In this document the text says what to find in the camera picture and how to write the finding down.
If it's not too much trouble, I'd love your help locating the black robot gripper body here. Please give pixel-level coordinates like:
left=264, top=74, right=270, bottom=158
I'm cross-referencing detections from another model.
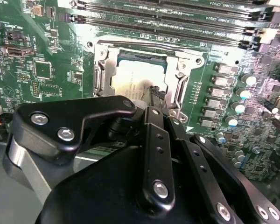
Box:
left=35, top=144, right=217, bottom=224

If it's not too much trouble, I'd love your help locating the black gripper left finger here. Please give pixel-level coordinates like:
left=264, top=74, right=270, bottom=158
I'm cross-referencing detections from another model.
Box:
left=2, top=86, right=175, bottom=212

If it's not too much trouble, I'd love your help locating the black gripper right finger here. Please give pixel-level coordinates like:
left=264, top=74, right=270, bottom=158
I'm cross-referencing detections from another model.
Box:
left=158, top=86, right=280, bottom=224

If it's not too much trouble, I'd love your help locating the silver square CPU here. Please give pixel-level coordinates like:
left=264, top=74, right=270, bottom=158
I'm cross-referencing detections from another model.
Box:
left=111, top=58, right=170, bottom=101

